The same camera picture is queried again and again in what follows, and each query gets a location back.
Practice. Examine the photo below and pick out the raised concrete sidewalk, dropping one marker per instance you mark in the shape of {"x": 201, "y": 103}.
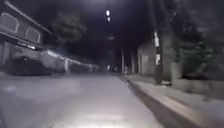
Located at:
{"x": 176, "y": 103}

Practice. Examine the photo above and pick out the pale wall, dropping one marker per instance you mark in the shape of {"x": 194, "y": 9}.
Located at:
{"x": 146, "y": 60}

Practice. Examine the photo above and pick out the dark tree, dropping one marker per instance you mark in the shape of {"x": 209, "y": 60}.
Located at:
{"x": 68, "y": 28}

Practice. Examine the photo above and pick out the long boundary wall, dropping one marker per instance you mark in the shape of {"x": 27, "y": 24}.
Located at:
{"x": 66, "y": 61}

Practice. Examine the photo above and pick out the utility pole with pale bands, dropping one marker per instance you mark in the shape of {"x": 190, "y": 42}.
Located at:
{"x": 157, "y": 50}

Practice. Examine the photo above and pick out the grey concrete road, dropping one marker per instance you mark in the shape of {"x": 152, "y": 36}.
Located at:
{"x": 80, "y": 100}

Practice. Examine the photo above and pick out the dark bush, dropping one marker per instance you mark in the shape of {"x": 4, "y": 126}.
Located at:
{"x": 195, "y": 56}

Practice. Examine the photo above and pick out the house with arched windows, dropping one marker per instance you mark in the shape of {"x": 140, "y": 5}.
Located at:
{"x": 20, "y": 31}

